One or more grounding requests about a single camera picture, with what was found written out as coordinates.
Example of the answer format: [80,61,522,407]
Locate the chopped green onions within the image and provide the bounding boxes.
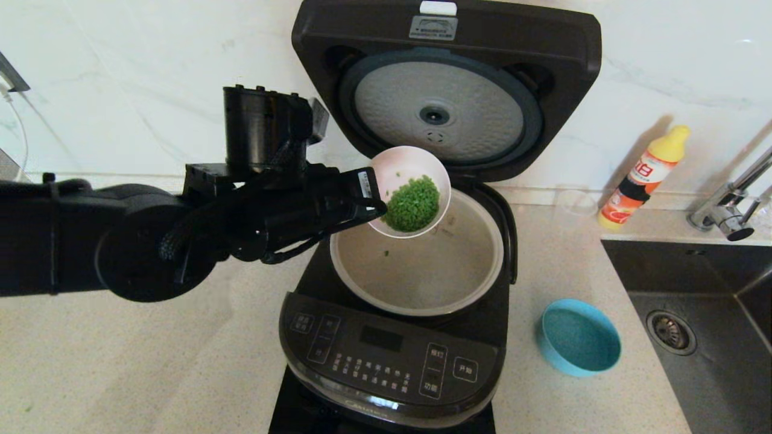
[384,175,441,233]

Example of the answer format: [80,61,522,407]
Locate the pink bowl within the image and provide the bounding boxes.
[368,145,452,239]

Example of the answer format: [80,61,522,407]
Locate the blue bowl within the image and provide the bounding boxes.
[536,298,622,377]

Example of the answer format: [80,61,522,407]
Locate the clear glass cup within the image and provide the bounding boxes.
[554,185,598,219]

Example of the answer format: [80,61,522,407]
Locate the black glass cooktop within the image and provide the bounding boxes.
[270,365,496,434]

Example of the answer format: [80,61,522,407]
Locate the yellow orange detergent bottle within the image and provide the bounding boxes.
[597,126,689,231]

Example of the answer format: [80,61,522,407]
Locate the round metal sink drain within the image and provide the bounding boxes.
[646,310,696,356]

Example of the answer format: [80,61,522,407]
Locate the chrome faucet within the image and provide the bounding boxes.
[686,145,772,242]

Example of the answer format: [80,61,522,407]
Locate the dark steel sink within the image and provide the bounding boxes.
[601,240,772,434]

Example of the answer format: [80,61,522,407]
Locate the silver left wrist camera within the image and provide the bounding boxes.
[308,96,330,145]

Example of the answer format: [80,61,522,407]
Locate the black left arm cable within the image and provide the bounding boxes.
[158,136,365,284]

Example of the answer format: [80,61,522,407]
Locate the white power cable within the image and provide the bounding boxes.
[0,90,30,181]

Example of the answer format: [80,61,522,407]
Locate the dark wall socket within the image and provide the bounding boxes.
[0,51,31,93]

